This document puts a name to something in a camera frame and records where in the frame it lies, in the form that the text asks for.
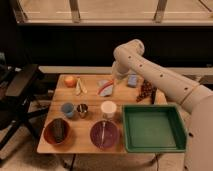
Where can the red chili pepper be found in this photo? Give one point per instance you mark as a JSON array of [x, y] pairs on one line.
[[109, 83]]

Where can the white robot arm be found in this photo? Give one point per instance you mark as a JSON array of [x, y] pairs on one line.
[[193, 97]]

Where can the white paper cup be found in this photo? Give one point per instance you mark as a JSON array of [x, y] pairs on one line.
[[108, 108]]

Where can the small metal cup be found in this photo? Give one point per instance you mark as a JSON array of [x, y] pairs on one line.
[[82, 110]]

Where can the blue plastic cup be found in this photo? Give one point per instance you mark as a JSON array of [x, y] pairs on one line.
[[68, 109]]

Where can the pale banana peel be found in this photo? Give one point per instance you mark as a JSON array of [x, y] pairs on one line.
[[80, 87]]

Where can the orange fruit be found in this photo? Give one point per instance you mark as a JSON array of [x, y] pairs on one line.
[[70, 81]]

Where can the purple bowl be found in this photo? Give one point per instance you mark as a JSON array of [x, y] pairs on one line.
[[104, 134]]

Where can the green plastic tray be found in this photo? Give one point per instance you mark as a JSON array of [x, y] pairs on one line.
[[153, 129]]

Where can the dark object in bowl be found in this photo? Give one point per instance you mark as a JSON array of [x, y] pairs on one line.
[[58, 130]]

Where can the orange bowl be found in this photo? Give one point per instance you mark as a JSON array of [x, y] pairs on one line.
[[48, 133]]

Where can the black office chair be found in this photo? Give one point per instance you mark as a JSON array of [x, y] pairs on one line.
[[17, 91]]

